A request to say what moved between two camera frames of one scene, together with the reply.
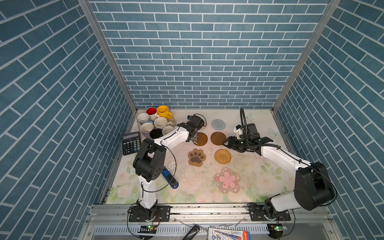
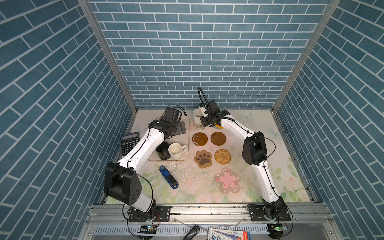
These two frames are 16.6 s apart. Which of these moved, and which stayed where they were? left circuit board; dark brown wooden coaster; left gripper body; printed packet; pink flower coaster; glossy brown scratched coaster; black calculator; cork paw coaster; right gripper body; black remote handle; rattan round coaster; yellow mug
Moved: cork paw coaster; left gripper body; right gripper body; yellow mug
Stayed: left circuit board; dark brown wooden coaster; black remote handle; printed packet; black calculator; rattan round coaster; glossy brown scratched coaster; pink flower coaster
